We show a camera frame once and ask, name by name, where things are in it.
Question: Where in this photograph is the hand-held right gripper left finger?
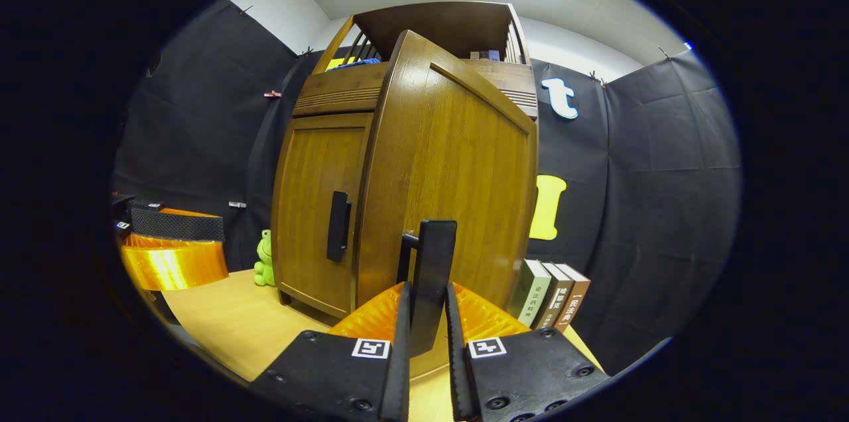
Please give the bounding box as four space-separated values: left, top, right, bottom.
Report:
252 281 413 422

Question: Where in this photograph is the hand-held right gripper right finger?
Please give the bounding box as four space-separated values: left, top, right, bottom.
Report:
444 283 611 422

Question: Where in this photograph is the black door handle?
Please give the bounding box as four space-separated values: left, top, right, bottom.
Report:
397 220 458 358
326 190 352 263

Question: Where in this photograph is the wooden shoe cabinet door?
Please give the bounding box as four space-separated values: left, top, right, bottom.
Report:
352 29 539 360
272 112 375 320

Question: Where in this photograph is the wooden double-door shoe cabinet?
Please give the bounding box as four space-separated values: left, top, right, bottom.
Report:
271 1 539 370

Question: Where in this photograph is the green frog toy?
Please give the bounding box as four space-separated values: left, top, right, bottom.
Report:
253 230 276 287

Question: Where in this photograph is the pale green standing book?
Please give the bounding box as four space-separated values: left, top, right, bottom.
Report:
507 259 553 328

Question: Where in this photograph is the red-brown standing book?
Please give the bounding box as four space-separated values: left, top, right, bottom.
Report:
553 264 592 334

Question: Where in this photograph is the wooden drawer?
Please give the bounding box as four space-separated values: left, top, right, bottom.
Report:
292 58 539 121

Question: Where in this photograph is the black backdrop cloth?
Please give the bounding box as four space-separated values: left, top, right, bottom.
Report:
113 0 742 376

